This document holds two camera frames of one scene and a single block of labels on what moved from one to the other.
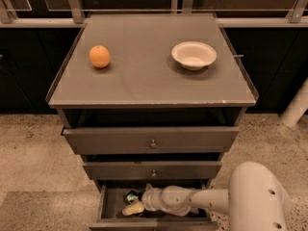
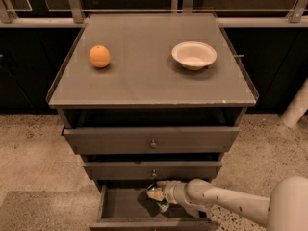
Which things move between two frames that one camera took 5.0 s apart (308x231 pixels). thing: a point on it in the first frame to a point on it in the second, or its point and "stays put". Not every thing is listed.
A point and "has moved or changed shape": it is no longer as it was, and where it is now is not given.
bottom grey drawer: [111, 218] stays put
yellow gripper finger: [135, 208] to [156, 194]
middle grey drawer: [152, 170] stays put
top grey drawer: [150, 140] stays put
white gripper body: [149, 198] to [173, 192]
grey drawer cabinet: [143, 121] stays put
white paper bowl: [193, 55] stays put
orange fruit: [99, 57] stays put
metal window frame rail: [75, 17] stays put
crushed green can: [132, 196] has moved or changed shape
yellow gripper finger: [148, 187] to [163, 183]
